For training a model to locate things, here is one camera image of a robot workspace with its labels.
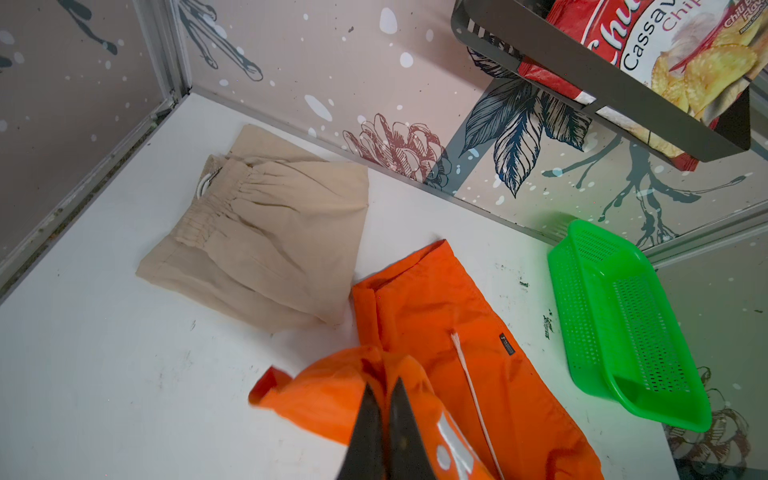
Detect green plastic basket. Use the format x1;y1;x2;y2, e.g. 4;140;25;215
548;220;712;432

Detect red cassava chips bag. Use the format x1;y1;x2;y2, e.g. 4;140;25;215
518;0;768;174

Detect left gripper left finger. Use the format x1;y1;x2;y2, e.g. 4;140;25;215
336;385;384;480

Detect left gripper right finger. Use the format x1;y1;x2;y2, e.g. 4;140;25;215
388;379;436;480

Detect orange shorts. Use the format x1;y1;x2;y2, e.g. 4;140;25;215
249;240;602;479

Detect beige shorts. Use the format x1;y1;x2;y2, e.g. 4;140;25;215
137;125;369;333

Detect black wall basket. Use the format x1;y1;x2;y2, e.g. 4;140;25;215
451;1;752;162

